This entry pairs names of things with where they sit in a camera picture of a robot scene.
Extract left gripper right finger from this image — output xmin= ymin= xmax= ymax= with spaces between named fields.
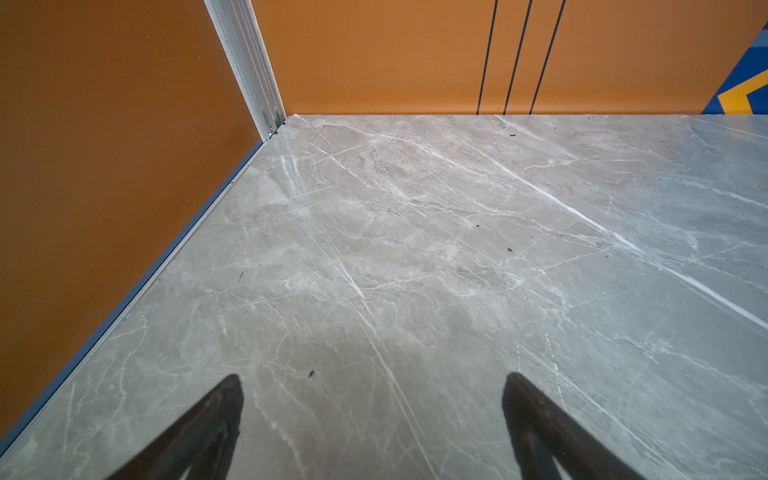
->
xmin=502 ymin=372 xmax=642 ymax=479

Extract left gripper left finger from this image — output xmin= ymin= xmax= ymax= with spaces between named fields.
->
xmin=110 ymin=374 xmax=244 ymax=479

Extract left aluminium corner post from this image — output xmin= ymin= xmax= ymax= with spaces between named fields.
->
xmin=204 ymin=0 xmax=288 ymax=142

